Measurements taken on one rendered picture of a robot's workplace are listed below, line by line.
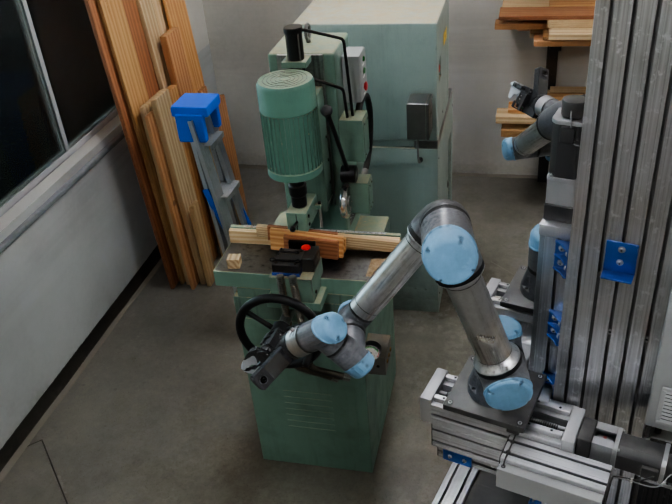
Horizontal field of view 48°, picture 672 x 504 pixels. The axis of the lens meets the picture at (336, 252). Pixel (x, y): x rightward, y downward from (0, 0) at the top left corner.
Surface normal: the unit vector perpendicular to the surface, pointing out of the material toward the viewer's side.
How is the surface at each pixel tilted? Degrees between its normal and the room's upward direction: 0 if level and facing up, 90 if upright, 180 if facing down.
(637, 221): 90
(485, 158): 90
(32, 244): 90
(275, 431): 90
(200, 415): 0
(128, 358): 0
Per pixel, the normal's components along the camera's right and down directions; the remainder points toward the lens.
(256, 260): -0.07, -0.84
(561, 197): -0.47, 0.51
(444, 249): -0.09, 0.45
